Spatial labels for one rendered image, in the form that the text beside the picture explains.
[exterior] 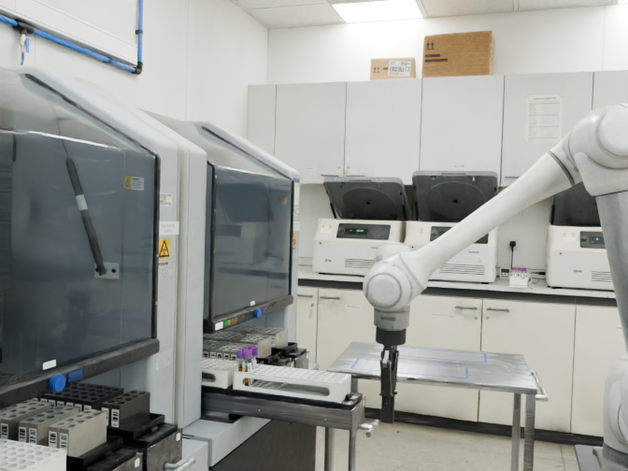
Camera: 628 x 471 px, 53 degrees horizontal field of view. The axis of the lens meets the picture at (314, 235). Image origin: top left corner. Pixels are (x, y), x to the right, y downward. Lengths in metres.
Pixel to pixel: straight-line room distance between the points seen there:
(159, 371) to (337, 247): 2.61
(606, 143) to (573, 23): 3.35
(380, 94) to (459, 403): 2.03
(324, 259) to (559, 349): 1.49
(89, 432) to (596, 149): 1.11
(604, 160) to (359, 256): 2.75
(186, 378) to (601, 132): 1.09
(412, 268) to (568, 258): 2.53
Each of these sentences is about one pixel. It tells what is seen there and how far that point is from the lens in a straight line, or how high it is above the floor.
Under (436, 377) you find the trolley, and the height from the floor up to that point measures 0.82.
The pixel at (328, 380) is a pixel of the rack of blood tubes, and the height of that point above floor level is 0.86.
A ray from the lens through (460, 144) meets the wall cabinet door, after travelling 4.16.
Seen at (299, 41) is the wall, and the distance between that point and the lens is 4.92.
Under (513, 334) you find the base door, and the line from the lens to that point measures 3.88.
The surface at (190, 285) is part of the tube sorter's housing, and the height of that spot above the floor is 1.10.
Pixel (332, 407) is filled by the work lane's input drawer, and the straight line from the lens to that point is 1.61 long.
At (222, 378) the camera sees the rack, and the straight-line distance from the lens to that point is 1.71.
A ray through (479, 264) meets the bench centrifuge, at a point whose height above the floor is 1.02.
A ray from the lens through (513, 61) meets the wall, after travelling 4.58.
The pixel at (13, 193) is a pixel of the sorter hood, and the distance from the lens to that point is 1.10.
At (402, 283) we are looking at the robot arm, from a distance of 1.34.
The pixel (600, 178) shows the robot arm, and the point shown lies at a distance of 1.38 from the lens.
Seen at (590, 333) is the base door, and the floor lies 0.66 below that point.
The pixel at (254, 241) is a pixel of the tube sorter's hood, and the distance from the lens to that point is 1.90.
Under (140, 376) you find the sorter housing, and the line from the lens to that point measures 1.50.
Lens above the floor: 1.28
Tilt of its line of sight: 2 degrees down
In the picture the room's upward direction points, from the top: 2 degrees clockwise
